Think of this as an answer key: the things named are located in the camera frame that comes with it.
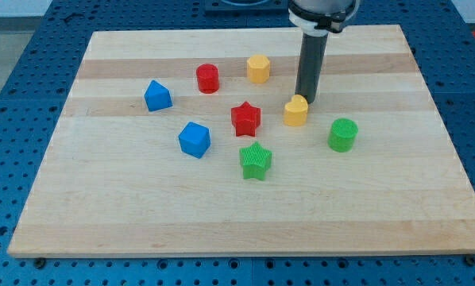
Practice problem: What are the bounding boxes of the yellow heart block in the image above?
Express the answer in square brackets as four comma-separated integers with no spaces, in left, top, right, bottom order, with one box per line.
[284,95,308,126]

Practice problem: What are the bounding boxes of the green star block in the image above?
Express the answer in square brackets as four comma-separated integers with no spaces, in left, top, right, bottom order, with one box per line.
[239,141,272,180]

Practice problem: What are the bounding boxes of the red star block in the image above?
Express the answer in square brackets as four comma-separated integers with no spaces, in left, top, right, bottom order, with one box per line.
[230,102,261,137]

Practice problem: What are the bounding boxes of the blue cube block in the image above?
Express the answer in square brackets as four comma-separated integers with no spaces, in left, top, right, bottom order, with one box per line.
[178,122,210,159]

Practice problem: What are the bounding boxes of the wooden board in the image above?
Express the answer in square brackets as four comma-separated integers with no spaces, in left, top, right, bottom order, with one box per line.
[8,25,475,258]

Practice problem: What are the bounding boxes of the red cylinder block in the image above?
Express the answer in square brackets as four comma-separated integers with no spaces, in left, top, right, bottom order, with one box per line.
[195,64,219,94]

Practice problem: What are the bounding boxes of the yellow hexagon block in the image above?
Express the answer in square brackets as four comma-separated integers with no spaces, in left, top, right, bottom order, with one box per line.
[246,55,271,83]

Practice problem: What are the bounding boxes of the blue pentagon block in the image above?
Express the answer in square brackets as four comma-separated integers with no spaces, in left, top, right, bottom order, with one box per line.
[144,80,172,112]

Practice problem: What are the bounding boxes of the green cylinder block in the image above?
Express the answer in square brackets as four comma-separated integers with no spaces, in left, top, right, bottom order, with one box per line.
[327,118,358,153]

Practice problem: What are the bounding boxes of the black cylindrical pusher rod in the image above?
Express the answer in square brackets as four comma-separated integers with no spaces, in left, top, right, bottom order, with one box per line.
[295,33,328,104]

